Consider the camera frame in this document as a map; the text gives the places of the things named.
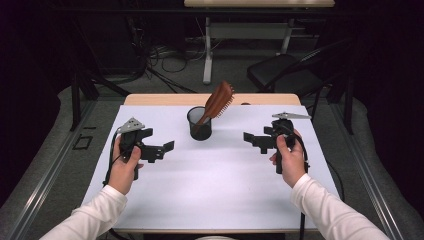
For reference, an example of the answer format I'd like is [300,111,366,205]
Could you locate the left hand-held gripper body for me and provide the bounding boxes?
[116,117,167,164]

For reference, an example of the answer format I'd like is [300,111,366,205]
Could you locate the white-legged desk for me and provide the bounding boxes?
[183,0,336,85]

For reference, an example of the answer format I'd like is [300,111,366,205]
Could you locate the white table cover board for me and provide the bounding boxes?
[80,104,341,231]

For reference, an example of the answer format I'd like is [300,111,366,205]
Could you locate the right hand-held gripper black cable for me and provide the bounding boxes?
[289,124,346,240]

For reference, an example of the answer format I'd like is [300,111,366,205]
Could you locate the black mesh pen holder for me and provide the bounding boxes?
[186,105,213,142]

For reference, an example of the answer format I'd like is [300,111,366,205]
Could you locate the person's white clothing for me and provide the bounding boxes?
[194,235,238,240]

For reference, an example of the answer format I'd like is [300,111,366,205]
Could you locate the person's left hand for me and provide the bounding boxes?
[107,134,145,196]

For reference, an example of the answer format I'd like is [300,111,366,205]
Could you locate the brown wooden hairbrush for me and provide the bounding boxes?
[192,80,235,134]

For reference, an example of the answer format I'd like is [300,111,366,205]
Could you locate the hand-held gripper black cable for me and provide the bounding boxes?
[102,128,129,187]
[289,124,346,240]

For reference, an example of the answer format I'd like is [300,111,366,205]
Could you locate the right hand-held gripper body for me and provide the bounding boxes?
[250,112,312,155]

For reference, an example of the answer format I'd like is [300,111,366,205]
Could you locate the tangle of black floor cables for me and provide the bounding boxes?
[126,16,221,94]

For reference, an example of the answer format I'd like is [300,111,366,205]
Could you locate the black horizontal metal bar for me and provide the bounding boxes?
[49,7,368,18]

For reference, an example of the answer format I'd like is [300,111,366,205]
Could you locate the aluminium floor rail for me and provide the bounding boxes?
[6,99,99,240]
[328,101,403,240]

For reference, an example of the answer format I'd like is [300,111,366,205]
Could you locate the left hand-held gripper black cable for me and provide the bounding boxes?
[102,128,129,187]

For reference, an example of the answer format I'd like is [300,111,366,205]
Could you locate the light wooden table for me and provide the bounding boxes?
[113,93,318,234]

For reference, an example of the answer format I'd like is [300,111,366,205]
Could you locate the person's right hand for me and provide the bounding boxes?
[269,129,308,189]

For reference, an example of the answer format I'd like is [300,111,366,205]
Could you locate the black metal stand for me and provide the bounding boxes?
[68,16,132,133]

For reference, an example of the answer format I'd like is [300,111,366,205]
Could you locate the black folding chair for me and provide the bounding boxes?
[246,37,354,101]

